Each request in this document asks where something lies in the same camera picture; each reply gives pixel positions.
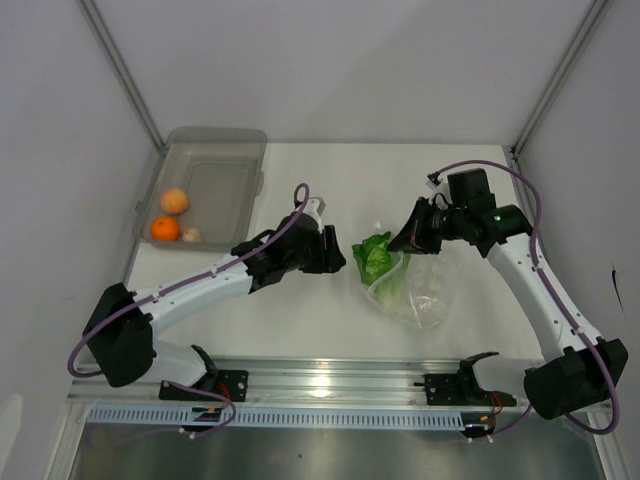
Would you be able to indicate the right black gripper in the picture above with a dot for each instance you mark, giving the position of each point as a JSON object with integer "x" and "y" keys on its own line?
{"x": 414, "y": 237}

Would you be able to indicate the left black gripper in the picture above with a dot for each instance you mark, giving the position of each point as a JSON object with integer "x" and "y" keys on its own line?
{"x": 334, "y": 261}

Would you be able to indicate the green plastic lettuce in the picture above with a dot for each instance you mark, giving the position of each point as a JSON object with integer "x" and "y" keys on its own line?
{"x": 382, "y": 272}

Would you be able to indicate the clear zip top bag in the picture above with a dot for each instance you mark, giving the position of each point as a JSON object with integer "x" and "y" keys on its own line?
{"x": 432, "y": 282}

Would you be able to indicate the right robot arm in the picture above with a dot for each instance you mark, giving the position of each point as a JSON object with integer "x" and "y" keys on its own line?
{"x": 580, "y": 367}

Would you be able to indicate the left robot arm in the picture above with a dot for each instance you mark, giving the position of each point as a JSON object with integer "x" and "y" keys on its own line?
{"x": 123, "y": 331}

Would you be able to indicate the small garlic bulb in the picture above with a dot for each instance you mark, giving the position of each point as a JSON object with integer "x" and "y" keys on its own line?
{"x": 192, "y": 235}

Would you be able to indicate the clear plastic container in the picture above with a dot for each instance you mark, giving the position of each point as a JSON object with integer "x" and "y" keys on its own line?
{"x": 220, "y": 170}

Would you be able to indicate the peach fruit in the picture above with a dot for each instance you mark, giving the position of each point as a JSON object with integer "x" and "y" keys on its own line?
{"x": 174, "y": 201}

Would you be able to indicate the orange fruit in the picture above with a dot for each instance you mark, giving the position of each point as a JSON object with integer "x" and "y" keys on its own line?
{"x": 165, "y": 229}

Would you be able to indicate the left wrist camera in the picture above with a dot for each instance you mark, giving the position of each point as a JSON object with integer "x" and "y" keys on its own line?
{"x": 315, "y": 206}

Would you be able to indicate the aluminium mounting rail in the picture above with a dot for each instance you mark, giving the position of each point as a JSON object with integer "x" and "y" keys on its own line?
{"x": 336, "y": 383}

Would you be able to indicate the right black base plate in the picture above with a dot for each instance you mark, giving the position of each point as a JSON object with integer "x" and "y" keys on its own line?
{"x": 460, "y": 390}

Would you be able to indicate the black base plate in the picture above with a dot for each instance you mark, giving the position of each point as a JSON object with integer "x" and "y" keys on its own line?
{"x": 460, "y": 390}
{"x": 231, "y": 384}

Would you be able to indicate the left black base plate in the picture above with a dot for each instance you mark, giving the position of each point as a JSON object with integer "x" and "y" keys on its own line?
{"x": 231, "y": 384}

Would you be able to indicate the white slotted cable duct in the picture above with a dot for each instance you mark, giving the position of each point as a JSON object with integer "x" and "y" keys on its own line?
{"x": 277, "y": 417}

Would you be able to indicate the right aluminium frame post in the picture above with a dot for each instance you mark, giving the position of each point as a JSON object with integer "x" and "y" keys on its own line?
{"x": 561, "y": 72}

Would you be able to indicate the aluminium frame post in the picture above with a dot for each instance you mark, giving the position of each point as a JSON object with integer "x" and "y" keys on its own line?
{"x": 106, "y": 41}
{"x": 561, "y": 72}

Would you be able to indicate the left aluminium frame post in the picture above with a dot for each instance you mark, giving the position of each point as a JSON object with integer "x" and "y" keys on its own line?
{"x": 106, "y": 41}

